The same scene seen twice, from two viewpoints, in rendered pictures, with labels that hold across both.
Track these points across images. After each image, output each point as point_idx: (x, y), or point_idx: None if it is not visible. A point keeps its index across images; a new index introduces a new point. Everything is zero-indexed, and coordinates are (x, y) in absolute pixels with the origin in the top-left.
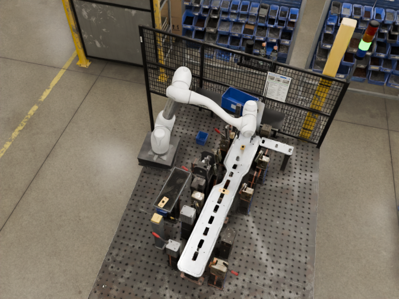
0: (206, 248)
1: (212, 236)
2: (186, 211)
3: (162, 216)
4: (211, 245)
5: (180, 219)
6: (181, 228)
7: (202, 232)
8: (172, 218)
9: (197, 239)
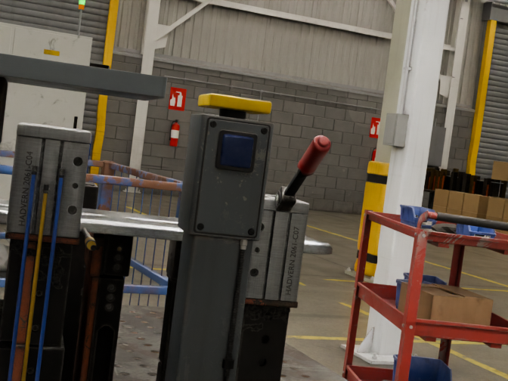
0: (160, 217)
1: (88, 210)
2: (61, 127)
3: (191, 114)
4: (134, 213)
5: (81, 215)
6: (63, 360)
7: (91, 216)
8: (92, 237)
9: (143, 222)
